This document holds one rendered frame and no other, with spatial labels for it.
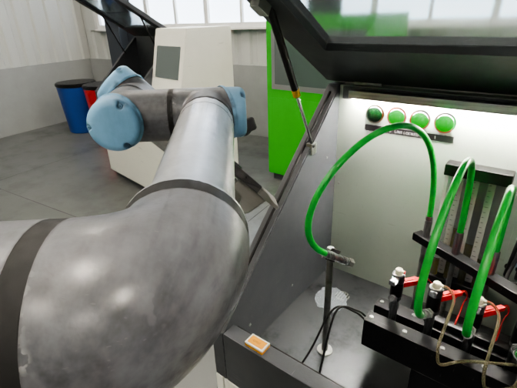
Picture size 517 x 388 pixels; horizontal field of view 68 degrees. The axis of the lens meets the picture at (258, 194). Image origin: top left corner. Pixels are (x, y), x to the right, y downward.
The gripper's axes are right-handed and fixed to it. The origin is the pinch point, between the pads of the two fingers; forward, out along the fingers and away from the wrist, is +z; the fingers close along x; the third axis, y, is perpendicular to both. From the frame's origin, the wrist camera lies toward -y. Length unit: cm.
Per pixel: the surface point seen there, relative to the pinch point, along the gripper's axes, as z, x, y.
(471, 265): 48, 4, -18
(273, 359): 25.1, -0.9, 26.8
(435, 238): 20.3, 19.0, -12.0
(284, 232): 18.3, -22.9, 4.1
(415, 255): 55, -20, -15
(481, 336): 53, 12, -6
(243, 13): -19, -463, -178
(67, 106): -129, -590, 77
